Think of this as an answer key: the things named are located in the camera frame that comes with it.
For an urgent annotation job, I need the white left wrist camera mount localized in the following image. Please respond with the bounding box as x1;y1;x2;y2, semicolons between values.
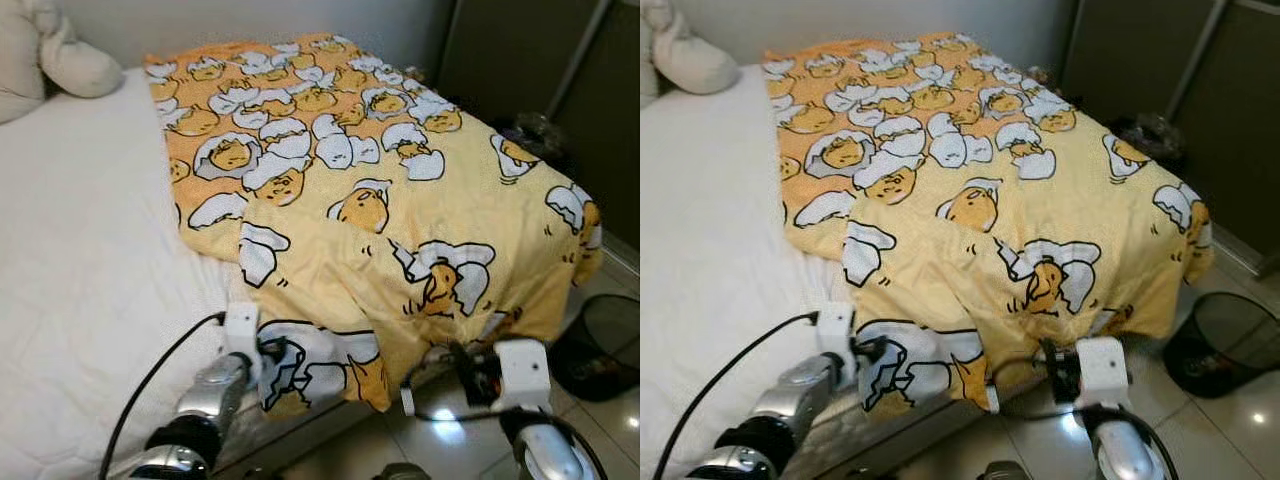
222;303;264;387
815;303;859;387

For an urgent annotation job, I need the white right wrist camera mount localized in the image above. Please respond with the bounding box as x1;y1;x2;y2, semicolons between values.
495;338;554;413
1075;338;1134;412

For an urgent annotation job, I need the yellow egg-print blanket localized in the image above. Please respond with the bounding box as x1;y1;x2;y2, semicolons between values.
762;32;1217;417
145;35;604;417

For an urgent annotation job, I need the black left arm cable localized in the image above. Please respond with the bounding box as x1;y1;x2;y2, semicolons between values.
652;312;822;480
98;312;229;480

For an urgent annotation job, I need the black mesh wastebasket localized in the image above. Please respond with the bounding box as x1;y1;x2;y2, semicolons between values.
1162;292;1280;399
552;294;640;403

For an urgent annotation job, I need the cream knotted pillow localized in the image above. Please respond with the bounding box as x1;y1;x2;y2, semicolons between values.
0;0;124;125
640;0;742;98

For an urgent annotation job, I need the white quilted mattress pad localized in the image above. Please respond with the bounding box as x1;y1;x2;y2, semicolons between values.
640;65;863;480
0;65;263;480

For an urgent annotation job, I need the dark wardrobe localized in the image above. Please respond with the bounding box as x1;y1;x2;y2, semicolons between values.
1060;0;1280;267
435;0;640;251

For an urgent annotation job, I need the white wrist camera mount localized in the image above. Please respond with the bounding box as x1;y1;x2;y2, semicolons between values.
815;303;859;387
495;338;554;413
1075;338;1134;412
222;303;264;387

